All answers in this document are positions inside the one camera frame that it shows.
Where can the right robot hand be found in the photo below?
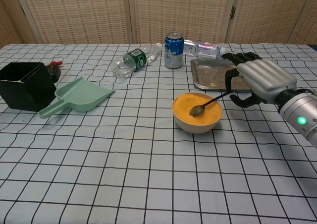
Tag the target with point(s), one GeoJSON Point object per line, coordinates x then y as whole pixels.
{"type": "Point", "coordinates": [265, 77]}

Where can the black spoon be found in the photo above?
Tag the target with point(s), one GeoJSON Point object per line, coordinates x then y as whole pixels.
{"type": "Point", "coordinates": [195, 111]}

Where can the metal tray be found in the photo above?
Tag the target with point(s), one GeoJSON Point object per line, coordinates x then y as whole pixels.
{"type": "Point", "coordinates": [210, 72]}

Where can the white bowl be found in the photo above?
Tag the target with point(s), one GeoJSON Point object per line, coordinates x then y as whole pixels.
{"type": "Point", "coordinates": [195, 129]}

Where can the clear bottle with pink label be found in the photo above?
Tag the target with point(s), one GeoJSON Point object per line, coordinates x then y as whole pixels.
{"type": "Point", "coordinates": [205, 49]}

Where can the brass screen hinge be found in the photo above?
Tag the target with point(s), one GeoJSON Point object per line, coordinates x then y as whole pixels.
{"type": "Point", "coordinates": [232, 13]}

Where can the blue soda can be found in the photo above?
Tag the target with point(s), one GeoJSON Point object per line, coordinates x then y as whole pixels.
{"type": "Point", "coordinates": [173, 50]}

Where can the clear bottle with green label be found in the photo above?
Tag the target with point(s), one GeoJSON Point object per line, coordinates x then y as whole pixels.
{"type": "Point", "coordinates": [135, 59]}

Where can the blue checked tablecloth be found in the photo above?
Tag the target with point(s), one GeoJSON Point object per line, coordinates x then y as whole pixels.
{"type": "Point", "coordinates": [123, 159]}

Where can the green plastic dustpan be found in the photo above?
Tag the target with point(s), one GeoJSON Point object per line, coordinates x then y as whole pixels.
{"type": "Point", "coordinates": [81, 95]}

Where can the woven folding screen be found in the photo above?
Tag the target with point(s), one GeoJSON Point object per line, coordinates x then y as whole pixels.
{"type": "Point", "coordinates": [74, 11]}

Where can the dark bottle with red cap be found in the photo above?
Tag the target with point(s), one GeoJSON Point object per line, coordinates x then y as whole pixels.
{"type": "Point", "coordinates": [53, 71]}

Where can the black square box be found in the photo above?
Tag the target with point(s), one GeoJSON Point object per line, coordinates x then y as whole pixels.
{"type": "Point", "coordinates": [29, 95]}

